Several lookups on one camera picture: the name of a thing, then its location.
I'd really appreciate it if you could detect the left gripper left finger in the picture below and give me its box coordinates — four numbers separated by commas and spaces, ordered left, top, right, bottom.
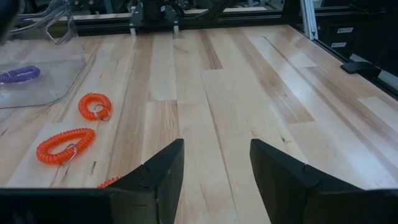
108, 138, 185, 224

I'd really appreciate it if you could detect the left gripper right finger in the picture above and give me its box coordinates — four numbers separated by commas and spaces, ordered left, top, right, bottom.
249, 138, 365, 224

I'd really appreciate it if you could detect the orange spring keychain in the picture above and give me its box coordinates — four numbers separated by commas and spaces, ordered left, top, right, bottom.
36, 128, 96, 166
77, 92, 113, 122
96, 176, 122, 189

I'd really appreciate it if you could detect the purple spring keychain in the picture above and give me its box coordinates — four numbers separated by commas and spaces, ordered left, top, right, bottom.
0, 65, 41, 84

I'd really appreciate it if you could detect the clear plastic bin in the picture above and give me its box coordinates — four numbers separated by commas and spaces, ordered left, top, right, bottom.
0, 0, 87, 110

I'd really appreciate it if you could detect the black table clamp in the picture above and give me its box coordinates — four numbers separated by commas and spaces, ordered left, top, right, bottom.
340, 61, 382, 78

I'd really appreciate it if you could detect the black cabinet with white labels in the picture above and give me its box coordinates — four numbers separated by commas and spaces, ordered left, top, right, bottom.
317, 0, 398, 75

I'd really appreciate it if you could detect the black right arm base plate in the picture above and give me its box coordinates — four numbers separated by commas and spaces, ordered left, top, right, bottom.
129, 2, 181, 35

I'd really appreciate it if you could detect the black aluminium table frame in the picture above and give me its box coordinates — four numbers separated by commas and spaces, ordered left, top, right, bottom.
67, 6, 398, 100

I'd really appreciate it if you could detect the silver aluminium post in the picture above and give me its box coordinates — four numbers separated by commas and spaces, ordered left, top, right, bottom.
299, 0, 320, 40

